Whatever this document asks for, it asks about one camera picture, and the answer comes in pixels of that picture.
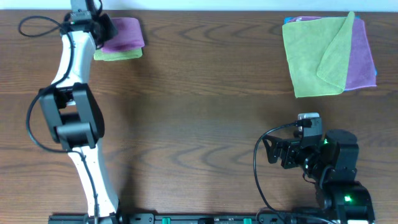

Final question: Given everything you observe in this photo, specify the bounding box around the purple microfiber cloth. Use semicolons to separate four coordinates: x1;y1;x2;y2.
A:
101;17;145;54

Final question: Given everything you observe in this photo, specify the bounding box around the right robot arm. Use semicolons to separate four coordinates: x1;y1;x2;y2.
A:
261;128;376;223

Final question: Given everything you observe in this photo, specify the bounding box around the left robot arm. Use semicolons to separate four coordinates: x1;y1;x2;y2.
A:
35;11;123;223

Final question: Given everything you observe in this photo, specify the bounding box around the folded green cloth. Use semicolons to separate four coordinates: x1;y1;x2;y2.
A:
94;48;142;62

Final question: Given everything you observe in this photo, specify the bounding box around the lower purple cloth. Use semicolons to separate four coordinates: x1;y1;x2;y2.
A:
287;16;376;91

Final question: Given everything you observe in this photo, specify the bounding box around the flat green cloth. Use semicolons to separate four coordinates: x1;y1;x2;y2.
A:
282;12;355;98

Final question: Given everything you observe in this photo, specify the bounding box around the blue cloth at bottom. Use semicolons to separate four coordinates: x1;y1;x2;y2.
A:
283;16;378;77

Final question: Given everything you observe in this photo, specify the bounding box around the right black camera cable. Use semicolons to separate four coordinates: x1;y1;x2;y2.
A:
252;119;336;224

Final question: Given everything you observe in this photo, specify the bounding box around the black camera cable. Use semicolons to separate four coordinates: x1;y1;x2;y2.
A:
252;119;336;224
17;0;103;224

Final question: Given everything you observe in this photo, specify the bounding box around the left black camera cable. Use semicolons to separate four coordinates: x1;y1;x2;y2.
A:
17;0;103;224

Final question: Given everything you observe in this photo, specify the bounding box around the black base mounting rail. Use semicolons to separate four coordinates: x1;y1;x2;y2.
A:
47;213;328;224

